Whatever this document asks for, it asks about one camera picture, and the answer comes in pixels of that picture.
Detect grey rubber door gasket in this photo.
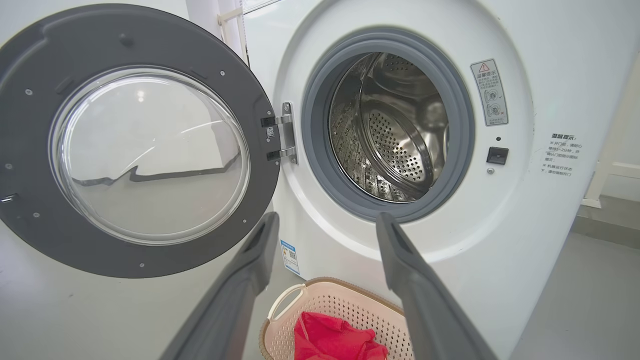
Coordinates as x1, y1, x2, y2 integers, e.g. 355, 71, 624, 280
301, 28, 476, 224

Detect white railing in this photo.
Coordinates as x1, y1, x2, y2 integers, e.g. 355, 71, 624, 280
216, 0, 281, 67

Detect round black glass washer door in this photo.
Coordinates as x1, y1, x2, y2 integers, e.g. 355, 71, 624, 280
0, 3, 282, 280

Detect black door latch socket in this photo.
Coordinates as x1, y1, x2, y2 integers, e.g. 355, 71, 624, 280
486, 146, 510, 166

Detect blue energy label sticker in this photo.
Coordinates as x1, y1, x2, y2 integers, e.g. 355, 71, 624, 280
278, 238, 301, 277

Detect metal door hinge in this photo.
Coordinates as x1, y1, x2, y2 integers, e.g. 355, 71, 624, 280
260, 102, 300, 166

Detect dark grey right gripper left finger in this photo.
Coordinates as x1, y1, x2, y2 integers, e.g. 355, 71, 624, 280
160, 211, 280, 360

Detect printed text notice on washer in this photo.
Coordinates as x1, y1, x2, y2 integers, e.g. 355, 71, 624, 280
540, 132, 584, 176

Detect red and white garment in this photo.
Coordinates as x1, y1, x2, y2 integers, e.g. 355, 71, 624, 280
293, 311, 390, 360

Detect perforated steel washer drum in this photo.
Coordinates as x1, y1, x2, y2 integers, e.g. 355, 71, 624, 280
328, 52, 450, 204

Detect white front-loading washing machine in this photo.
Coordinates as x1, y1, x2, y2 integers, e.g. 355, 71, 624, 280
242, 0, 640, 360

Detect grey warning sticker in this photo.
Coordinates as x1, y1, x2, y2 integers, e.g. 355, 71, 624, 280
469, 58, 510, 127

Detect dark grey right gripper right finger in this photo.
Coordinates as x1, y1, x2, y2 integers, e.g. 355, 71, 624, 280
375, 211, 499, 360

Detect cream basket with brown rim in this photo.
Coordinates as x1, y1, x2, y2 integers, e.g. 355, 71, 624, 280
258, 277, 416, 360

